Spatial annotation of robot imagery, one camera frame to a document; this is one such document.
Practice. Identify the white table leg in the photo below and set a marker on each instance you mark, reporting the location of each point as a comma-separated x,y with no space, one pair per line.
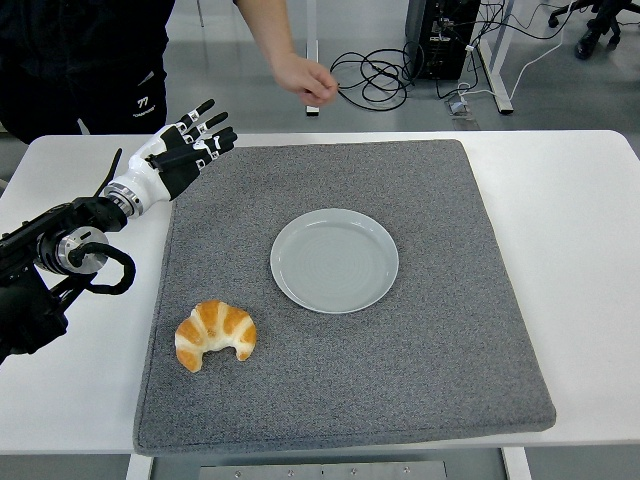
137,470
517,467

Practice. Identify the slanted white desk leg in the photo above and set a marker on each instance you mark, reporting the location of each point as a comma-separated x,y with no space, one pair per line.
500,95

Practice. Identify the grey metal plate with screws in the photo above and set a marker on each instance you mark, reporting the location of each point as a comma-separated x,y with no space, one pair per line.
300,472

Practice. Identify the grey table crossbeam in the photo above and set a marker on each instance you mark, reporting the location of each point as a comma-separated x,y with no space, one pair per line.
175,470

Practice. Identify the black computer tower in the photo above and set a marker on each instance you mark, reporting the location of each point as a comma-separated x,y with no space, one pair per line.
430,60

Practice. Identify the person's forearm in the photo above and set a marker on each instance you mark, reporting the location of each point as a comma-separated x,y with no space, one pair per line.
265,25

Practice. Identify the pale grey round plate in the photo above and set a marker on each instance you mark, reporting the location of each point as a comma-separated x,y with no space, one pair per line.
335,260

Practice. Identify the person's hand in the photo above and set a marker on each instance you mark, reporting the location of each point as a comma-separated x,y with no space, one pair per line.
307,80

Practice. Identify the grey fabric mat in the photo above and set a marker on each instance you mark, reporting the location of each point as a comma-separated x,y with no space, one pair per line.
350,375

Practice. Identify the grey floor socket box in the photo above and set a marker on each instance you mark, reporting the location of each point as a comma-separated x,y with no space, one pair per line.
457,107

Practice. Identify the black office chair base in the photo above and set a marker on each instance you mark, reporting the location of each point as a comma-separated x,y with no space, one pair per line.
562,11

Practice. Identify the person's leg with black shoe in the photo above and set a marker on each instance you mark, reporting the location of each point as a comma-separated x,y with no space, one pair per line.
590,45

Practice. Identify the person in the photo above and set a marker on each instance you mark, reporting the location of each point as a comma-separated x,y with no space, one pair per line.
75,60

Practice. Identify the golden croissant bread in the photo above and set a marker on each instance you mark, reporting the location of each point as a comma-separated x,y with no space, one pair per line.
215,325

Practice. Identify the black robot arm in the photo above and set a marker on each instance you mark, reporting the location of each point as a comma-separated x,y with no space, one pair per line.
50,235

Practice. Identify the straight white desk leg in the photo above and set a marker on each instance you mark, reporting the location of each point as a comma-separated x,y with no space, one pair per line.
311,30

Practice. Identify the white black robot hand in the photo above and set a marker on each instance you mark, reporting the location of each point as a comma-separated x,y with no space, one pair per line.
150,177

